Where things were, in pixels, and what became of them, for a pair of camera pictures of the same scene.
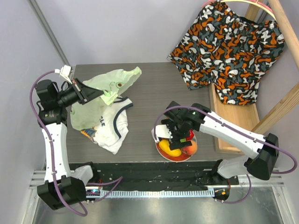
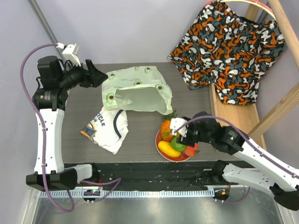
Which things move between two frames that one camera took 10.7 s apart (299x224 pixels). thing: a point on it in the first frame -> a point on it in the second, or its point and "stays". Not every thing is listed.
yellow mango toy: x=164 y=144 stays
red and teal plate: x=166 y=157 stays
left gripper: x=84 y=93 -> x=97 y=76
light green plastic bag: x=112 y=83 -> x=141 y=88
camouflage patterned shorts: x=233 y=53 stays
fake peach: x=190 y=150 stays
